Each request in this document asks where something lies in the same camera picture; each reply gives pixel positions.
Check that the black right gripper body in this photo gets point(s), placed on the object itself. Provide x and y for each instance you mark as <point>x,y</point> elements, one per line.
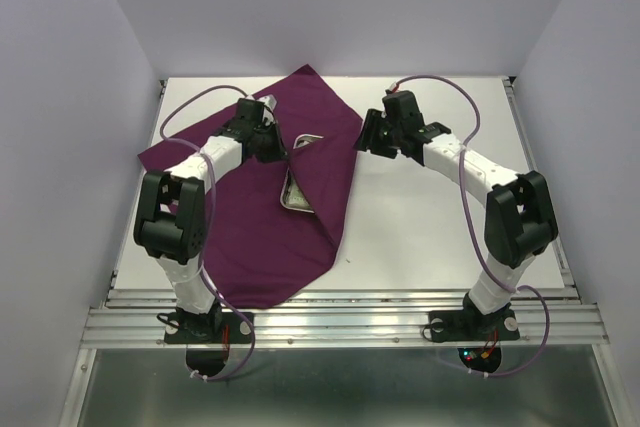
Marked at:
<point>396,132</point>

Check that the green-white packet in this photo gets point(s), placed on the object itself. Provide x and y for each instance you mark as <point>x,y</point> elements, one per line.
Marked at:
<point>295,197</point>

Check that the purple cloth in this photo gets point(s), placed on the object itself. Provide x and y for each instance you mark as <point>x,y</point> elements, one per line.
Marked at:
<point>258,253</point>

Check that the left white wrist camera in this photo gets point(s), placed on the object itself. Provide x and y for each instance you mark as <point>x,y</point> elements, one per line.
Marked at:
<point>269,100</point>

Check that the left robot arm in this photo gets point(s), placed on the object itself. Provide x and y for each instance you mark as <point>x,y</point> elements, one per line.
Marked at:
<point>176,206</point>

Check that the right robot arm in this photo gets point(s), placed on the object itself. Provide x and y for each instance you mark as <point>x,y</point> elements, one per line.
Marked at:
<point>519,223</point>

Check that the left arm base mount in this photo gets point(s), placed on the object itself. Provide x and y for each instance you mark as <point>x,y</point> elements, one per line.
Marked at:
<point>218,344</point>

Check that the aluminium front rail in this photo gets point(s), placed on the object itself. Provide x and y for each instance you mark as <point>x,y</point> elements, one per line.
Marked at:
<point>330,319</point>

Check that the steel instrument tray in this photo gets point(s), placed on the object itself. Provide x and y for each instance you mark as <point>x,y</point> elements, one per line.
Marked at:
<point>301,141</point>

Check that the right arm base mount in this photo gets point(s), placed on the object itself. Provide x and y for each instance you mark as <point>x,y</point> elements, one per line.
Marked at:
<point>479,334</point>

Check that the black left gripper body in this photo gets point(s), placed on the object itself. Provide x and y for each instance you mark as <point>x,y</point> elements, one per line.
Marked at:
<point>268,146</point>

